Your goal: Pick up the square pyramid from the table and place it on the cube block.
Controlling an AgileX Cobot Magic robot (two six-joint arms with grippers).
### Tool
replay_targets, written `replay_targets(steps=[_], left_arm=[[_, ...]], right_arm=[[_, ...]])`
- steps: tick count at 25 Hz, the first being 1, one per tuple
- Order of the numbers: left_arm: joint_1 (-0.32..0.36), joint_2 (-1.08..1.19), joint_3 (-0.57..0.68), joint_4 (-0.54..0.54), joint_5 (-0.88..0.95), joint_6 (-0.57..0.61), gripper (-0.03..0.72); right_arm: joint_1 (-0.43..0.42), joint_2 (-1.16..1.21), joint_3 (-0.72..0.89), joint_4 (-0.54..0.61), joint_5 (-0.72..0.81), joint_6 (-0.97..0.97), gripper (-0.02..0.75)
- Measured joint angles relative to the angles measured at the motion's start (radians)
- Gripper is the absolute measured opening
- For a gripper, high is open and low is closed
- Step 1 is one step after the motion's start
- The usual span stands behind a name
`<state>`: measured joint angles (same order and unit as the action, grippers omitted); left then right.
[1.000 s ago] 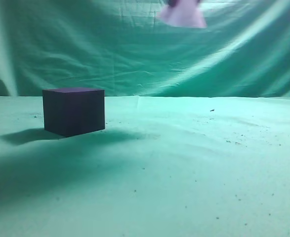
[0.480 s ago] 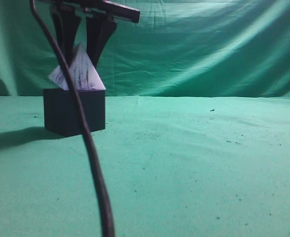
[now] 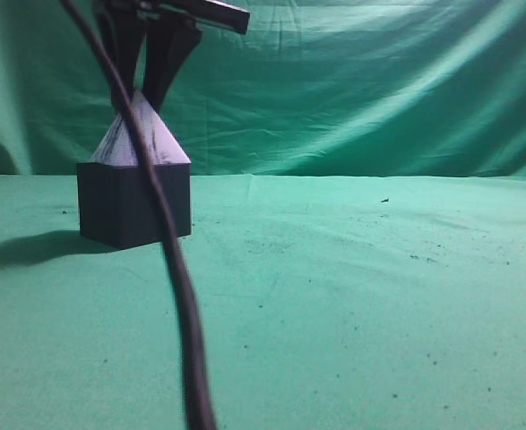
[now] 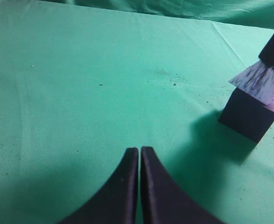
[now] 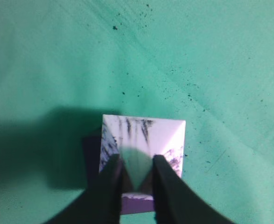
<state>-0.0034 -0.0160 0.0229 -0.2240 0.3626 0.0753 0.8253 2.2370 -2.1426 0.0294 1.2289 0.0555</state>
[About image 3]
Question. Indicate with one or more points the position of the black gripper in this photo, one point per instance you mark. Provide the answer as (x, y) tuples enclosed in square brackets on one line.
[(168, 44)]

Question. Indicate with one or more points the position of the white square pyramid block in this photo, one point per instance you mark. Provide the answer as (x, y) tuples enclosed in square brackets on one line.
[(116, 150)]

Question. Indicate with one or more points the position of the black cube block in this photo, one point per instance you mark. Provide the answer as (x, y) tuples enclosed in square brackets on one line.
[(114, 208)]

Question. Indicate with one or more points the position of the green backdrop cloth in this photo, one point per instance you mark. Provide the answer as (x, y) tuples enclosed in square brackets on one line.
[(315, 88)]

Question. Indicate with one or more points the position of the green table cloth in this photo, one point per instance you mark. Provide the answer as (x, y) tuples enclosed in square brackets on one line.
[(327, 303)]

